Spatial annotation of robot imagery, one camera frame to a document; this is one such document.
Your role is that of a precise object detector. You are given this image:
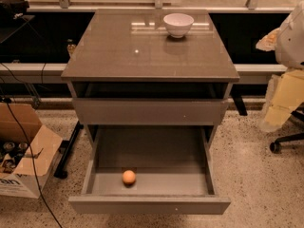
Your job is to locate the orange fruit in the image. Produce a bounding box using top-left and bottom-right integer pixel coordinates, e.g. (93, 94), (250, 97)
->
(123, 170), (136, 185)

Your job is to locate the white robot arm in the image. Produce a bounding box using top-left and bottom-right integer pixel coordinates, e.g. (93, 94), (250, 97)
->
(256, 1), (304, 132)

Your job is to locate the grey drawer cabinet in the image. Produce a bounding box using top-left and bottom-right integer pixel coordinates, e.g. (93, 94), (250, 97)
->
(62, 9), (239, 141)

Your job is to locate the open grey middle drawer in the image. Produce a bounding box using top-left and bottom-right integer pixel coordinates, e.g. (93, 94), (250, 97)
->
(68, 126), (231, 215)

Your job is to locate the closed grey top drawer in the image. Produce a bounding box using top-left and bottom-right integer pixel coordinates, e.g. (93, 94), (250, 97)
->
(72, 98), (228, 125)

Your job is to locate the white ceramic bowl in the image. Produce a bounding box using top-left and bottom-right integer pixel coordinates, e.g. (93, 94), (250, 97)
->
(163, 13), (194, 38)

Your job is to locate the small glass bottle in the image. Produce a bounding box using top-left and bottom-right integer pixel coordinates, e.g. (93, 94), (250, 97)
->
(66, 39), (76, 56)

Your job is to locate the black table leg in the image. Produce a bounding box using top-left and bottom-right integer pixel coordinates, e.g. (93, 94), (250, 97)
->
(54, 122), (83, 179)

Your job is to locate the black office chair base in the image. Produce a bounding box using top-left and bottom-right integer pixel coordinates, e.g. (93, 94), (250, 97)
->
(269, 111), (304, 154)

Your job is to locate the open cardboard box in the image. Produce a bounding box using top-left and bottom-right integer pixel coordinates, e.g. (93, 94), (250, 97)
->
(0, 103), (63, 199)

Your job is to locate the black device on shelf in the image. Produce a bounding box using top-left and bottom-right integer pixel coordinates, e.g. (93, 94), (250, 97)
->
(0, 0), (29, 21)

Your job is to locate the black power cable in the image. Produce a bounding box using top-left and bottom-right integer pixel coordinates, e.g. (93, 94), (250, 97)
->
(0, 62), (64, 228)

